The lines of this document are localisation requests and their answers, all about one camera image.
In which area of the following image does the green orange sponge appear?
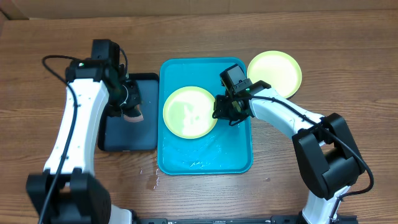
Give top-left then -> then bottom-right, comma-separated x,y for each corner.
123,105 -> 144,123

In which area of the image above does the yellow plate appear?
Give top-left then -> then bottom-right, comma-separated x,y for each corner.
163,86 -> 217,139
247,50 -> 302,98

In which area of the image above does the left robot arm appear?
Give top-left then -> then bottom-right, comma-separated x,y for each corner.
26,57 -> 144,224

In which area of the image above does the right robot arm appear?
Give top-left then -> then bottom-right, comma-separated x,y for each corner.
212,79 -> 366,223

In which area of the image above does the black water tray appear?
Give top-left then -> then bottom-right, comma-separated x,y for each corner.
97,73 -> 159,152

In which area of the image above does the teal plastic tray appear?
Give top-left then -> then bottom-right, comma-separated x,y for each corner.
157,57 -> 253,175

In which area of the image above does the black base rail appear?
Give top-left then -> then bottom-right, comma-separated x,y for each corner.
133,214 -> 358,224

